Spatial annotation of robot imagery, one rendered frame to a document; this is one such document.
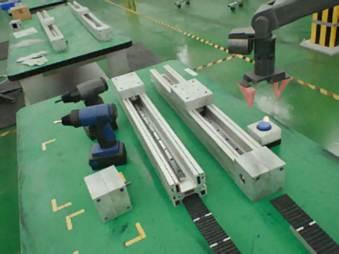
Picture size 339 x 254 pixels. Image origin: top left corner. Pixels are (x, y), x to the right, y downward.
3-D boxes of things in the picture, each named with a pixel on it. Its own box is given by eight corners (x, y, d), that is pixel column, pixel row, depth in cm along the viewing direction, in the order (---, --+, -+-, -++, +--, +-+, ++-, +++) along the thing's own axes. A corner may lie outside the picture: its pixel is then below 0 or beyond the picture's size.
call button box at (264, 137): (281, 144, 99) (281, 128, 95) (256, 153, 97) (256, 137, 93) (266, 132, 105) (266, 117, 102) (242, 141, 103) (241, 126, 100)
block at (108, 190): (141, 205, 86) (133, 181, 81) (103, 223, 82) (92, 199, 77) (129, 184, 94) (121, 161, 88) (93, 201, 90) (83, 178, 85)
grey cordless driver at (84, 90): (121, 128, 122) (107, 78, 111) (75, 149, 115) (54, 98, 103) (114, 121, 128) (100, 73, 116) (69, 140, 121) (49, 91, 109)
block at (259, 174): (291, 187, 83) (293, 160, 78) (252, 203, 80) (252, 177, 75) (271, 168, 90) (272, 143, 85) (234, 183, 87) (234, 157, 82)
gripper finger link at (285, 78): (256, 97, 96) (256, 70, 91) (275, 91, 97) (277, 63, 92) (269, 106, 90) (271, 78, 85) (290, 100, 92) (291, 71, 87)
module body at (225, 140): (264, 171, 90) (265, 148, 85) (234, 183, 87) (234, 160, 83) (170, 80, 155) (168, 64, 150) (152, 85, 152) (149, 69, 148)
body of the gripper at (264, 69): (243, 78, 90) (242, 54, 86) (272, 69, 92) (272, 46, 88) (255, 86, 85) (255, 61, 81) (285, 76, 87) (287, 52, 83)
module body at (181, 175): (206, 194, 85) (204, 171, 81) (174, 207, 83) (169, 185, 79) (135, 91, 150) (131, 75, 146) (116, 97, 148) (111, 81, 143)
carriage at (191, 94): (214, 109, 113) (213, 92, 109) (188, 118, 110) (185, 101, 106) (196, 93, 126) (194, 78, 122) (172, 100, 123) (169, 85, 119)
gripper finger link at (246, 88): (237, 103, 94) (236, 76, 89) (257, 97, 96) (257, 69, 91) (250, 113, 89) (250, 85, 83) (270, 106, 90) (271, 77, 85)
